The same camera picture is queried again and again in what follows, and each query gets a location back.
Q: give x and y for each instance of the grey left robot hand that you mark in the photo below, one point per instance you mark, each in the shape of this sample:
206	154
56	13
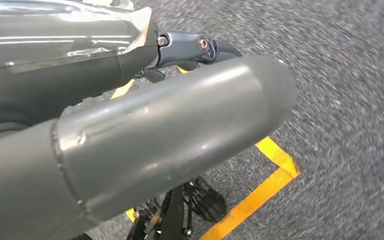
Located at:
62	76

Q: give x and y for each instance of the grey robot leg shell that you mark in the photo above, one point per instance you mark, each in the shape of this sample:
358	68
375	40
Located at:
145	139

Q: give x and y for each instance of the yellow tape floor square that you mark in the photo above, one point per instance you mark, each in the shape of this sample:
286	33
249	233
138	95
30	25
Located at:
261	195

